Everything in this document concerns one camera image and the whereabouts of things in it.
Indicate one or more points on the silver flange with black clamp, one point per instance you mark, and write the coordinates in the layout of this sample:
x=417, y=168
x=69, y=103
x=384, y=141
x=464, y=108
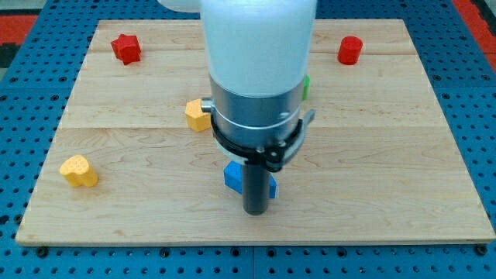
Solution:
x=261, y=130

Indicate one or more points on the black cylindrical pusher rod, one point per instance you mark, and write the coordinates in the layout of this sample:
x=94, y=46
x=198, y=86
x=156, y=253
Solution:
x=255, y=189

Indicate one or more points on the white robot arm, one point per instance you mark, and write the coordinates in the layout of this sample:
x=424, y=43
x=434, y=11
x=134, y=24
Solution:
x=257, y=53

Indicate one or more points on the green circle block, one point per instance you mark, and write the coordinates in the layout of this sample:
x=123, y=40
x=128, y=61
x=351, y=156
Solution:
x=306, y=87

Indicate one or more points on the yellow hexagon block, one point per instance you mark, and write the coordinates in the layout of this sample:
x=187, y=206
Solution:
x=197, y=120

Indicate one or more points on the blue block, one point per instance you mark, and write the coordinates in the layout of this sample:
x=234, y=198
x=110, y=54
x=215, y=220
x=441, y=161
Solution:
x=233, y=179

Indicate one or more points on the red cylinder block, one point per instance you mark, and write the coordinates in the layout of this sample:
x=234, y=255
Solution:
x=349, y=50

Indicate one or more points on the wooden board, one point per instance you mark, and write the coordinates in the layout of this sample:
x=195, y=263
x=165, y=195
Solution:
x=379, y=165

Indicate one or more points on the red star block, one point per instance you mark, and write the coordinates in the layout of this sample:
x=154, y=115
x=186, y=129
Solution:
x=126, y=48

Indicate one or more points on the yellow heart block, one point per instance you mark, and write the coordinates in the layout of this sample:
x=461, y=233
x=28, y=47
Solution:
x=78, y=171

